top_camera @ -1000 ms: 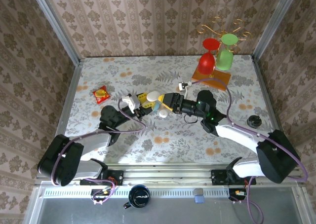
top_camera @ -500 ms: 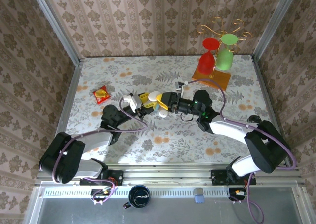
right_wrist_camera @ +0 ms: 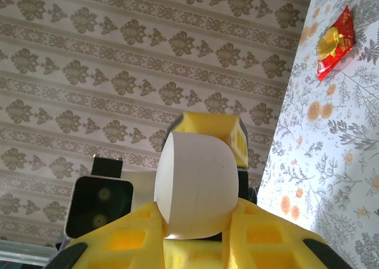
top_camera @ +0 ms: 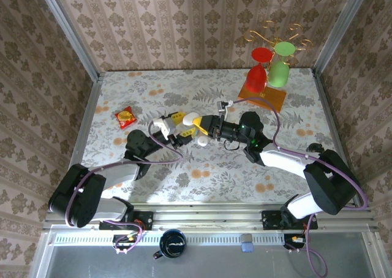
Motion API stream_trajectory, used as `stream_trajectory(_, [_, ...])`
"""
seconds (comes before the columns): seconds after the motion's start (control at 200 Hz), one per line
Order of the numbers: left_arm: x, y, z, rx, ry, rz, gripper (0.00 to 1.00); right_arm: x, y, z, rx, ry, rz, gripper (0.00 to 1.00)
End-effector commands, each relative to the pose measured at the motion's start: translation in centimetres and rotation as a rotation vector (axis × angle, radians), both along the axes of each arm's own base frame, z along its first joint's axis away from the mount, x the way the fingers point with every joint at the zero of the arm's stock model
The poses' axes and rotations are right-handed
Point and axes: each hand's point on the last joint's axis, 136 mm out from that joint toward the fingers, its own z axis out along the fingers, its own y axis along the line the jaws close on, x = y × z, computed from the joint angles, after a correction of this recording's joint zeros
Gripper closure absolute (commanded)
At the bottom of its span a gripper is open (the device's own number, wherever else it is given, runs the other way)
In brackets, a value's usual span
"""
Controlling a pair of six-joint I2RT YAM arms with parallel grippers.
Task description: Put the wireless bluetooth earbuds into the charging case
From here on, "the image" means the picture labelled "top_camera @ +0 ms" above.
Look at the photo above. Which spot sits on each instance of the aluminium table side rail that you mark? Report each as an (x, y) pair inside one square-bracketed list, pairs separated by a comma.
[(325, 106), (87, 122)]

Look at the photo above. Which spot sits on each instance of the aluminium front rail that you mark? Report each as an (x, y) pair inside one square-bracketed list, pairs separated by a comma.
[(208, 216)]

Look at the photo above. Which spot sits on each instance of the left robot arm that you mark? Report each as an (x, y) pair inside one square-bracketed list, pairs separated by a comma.
[(76, 195)]

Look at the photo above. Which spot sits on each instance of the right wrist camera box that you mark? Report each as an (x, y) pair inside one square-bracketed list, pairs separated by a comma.
[(221, 105)]

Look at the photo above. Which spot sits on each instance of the small glass jar black lid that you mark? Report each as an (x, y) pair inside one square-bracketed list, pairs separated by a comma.
[(317, 147)]

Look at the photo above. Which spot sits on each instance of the aluminium frame post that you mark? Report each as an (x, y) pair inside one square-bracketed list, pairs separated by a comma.
[(72, 34), (341, 27)]

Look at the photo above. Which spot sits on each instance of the green plastic wine glass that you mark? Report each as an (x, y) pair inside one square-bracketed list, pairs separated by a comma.
[(278, 74)]

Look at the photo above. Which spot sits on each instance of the white rectangular earbud case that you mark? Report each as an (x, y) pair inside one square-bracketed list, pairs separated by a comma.
[(190, 118)]

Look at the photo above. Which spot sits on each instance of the red plastic wine glass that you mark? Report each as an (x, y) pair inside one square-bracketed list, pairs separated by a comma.
[(256, 76)]

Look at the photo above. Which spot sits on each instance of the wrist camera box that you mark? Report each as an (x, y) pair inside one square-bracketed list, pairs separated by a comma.
[(221, 105), (162, 125)]

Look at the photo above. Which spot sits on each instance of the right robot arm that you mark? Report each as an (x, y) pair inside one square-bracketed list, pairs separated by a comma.
[(327, 183)]

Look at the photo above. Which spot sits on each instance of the red snack packet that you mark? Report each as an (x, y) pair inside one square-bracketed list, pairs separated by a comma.
[(125, 117)]

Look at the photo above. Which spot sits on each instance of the black mug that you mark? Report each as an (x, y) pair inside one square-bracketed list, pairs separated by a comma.
[(173, 244)]

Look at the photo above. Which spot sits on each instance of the grey metal panel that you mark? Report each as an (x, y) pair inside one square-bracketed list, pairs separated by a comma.
[(92, 265)]

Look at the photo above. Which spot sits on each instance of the gold rack with orange base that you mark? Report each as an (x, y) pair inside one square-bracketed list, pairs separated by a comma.
[(272, 95)]

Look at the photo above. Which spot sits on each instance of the small blue grey box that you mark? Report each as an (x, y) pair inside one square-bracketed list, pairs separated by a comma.
[(247, 245)]

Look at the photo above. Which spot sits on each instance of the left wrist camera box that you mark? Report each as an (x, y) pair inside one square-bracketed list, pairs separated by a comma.
[(162, 125)]

